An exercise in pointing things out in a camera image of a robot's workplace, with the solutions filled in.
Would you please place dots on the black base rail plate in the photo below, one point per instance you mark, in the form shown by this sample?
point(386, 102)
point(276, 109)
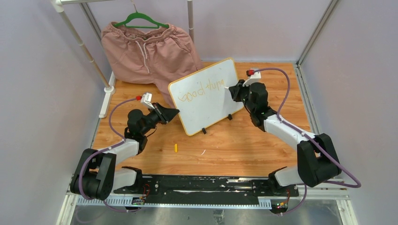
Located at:
point(206, 192)

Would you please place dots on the aluminium frame post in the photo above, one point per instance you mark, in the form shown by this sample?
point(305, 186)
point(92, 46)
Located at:
point(300, 75)

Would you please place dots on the pink shorts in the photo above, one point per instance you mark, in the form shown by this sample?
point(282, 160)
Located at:
point(157, 57)

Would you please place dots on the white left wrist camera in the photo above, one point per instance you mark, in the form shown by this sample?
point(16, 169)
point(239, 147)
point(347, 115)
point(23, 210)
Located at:
point(146, 100)

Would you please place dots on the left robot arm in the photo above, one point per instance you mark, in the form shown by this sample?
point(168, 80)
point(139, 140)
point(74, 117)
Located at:
point(96, 176)

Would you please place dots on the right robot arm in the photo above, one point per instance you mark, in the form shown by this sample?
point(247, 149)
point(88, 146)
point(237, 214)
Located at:
point(316, 155)

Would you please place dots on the yellow-framed whiteboard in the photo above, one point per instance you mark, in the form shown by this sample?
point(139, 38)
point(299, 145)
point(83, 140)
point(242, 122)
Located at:
point(202, 98)

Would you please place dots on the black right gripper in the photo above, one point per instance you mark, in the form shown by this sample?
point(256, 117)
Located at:
point(236, 90)

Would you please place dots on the white clothes rack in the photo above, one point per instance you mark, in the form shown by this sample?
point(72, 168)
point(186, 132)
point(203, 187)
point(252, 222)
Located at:
point(109, 83)

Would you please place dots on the green clothes hanger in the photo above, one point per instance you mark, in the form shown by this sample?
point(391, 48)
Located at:
point(136, 15)

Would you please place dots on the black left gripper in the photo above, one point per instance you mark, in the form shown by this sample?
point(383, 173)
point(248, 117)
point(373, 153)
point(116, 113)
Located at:
point(164, 115)

